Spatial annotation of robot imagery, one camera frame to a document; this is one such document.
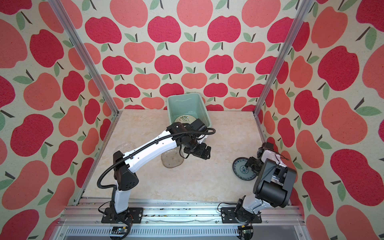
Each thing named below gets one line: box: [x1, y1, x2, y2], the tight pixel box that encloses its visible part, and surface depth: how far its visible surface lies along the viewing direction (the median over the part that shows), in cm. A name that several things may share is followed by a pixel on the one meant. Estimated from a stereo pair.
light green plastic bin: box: [167, 92, 212, 129], surface depth 111 cm
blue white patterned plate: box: [232, 157, 258, 181], surface depth 91 cm
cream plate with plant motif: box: [174, 114, 197, 125], surface depth 113 cm
